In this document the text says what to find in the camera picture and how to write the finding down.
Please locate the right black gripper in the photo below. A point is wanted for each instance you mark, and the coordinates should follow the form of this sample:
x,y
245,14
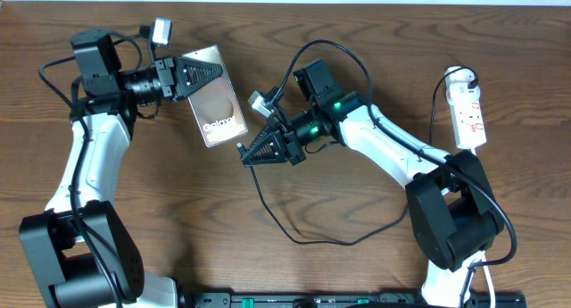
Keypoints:
x,y
280,153

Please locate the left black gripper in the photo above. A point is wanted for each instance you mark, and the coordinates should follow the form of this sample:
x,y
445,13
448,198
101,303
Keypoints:
x,y
166,81

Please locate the Galaxy S25 Ultra smartphone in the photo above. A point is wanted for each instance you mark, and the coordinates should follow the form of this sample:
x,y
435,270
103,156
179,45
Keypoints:
x,y
215,106

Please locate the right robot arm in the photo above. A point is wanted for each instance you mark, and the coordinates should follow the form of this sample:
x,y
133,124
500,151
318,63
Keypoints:
x,y
453,212

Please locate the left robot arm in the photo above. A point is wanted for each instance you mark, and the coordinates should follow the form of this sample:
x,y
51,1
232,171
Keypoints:
x,y
78,249

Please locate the white power strip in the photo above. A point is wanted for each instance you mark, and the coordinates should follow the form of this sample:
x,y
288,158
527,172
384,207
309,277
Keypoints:
x,y
463,96

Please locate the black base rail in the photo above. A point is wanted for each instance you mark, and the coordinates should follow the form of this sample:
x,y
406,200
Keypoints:
x,y
226,300

